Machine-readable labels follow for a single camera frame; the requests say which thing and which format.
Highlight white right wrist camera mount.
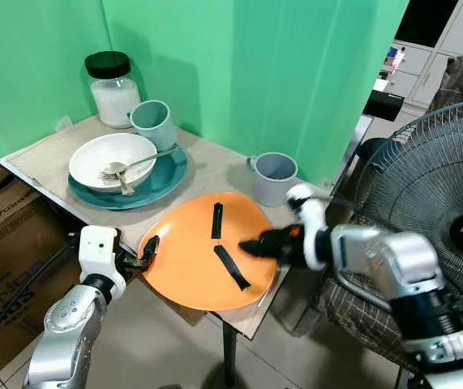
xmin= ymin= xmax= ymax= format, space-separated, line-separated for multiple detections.
xmin=285 ymin=183 xmax=330 ymax=271

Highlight light wooden table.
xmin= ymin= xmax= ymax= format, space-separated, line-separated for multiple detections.
xmin=0 ymin=113 xmax=375 ymax=388

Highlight long black tape strip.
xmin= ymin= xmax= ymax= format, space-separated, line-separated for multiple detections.
xmin=214 ymin=244 xmax=252 ymax=292

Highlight pale green mug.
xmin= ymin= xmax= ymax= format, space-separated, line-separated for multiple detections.
xmin=130 ymin=100 xmax=178 ymax=152

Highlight silver spoon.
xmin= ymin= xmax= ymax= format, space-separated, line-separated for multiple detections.
xmin=105 ymin=146 xmax=180 ymax=176

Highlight white ceramic bowl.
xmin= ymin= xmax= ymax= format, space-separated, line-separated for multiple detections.
xmin=69 ymin=133 xmax=158 ymax=194

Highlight grey mug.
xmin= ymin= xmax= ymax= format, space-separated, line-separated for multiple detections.
xmin=247 ymin=152 xmax=300 ymax=208

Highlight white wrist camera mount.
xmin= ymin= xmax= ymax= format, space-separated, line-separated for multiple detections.
xmin=285 ymin=183 xmax=330 ymax=271
xmin=78 ymin=226 xmax=127 ymax=297

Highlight orange round plate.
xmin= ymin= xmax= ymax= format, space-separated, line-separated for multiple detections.
xmin=138 ymin=191 xmax=279 ymax=312

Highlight brown cardboard box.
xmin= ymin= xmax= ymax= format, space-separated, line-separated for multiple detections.
xmin=0 ymin=160 xmax=88 ymax=383

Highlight short black tape strip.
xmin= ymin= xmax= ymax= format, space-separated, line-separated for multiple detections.
xmin=211 ymin=203 xmax=225 ymax=240

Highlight glass jar with black lid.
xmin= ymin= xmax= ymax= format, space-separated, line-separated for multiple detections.
xmin=84 ymin=50 xmax=143 ymax=129

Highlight green backdrop cloth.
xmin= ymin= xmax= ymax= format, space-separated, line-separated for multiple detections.
xmin=0 ymin=0 xmax=411 ymax=186

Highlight black backdrop stand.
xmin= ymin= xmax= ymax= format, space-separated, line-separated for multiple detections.
xmin=343 ymin=90 xmax=403 ymax=191

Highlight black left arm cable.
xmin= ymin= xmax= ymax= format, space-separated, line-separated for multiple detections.
xmin=0 ymin=237 xmax=83 ymax=367

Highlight silver fork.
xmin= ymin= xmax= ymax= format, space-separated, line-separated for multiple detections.
xmin=98 ymin=166 xmax=135 ymax=196

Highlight teal round plate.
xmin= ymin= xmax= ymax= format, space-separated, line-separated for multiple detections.
xmin=67 ymin=144 xmax=189 ymax=212

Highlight right arm cable loop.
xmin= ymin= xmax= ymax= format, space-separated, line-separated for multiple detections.
xmin=328 ymin=266 xmax=404 ymax=315

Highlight black screen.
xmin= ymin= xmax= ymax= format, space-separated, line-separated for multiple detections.
xmin=394 ymin=0 xmax=460 ymax=49

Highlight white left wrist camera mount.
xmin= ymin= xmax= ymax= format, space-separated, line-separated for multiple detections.
xmin=78 ymin=226 xmax=127 ymax=297

